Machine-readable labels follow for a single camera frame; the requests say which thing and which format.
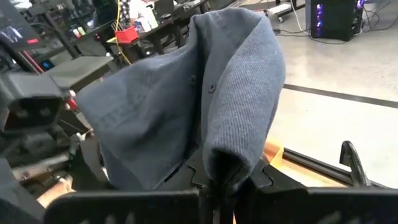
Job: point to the black office desk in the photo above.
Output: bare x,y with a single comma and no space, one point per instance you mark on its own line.
168,28

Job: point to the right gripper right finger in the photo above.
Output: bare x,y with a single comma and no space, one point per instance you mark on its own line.
311,207

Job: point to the red plastic basket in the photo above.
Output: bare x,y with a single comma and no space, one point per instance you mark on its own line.
127,35

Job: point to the black computer tower purple lights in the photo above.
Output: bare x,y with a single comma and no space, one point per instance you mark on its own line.
334,18

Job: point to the black computer monitor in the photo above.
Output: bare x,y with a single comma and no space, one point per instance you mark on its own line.
15,28

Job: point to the person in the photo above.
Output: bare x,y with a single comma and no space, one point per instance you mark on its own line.
140,12

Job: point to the dark grey desk panel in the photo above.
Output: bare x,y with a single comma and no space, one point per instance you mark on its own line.
77,72

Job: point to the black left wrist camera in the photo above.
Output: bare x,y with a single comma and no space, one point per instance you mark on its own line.
31,99

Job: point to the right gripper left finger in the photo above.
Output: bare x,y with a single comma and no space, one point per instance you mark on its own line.
124,208

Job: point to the dark blue baseball cap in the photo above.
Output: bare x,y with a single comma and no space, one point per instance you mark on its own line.
149,124

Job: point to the white power strip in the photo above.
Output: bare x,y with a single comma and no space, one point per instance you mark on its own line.
280,9

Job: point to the black aluminium rig frame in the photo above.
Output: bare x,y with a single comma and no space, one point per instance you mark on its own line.
311,165

